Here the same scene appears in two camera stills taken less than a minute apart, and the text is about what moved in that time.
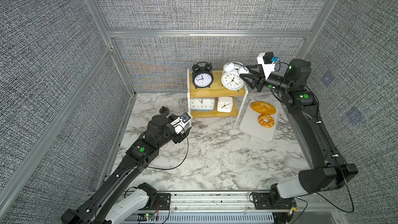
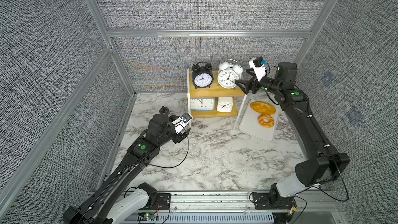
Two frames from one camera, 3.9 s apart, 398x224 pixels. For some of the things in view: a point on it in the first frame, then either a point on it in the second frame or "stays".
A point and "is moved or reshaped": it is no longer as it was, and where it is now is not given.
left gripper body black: x=178 y=137 stays
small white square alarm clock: x=225 y=104 stays
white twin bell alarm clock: x=230 y=78 is moved or reshaped
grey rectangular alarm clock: x=202 y=104 stays
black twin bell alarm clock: x=202 y=75 stays
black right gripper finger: x=251 y=80 → x=244 y=84
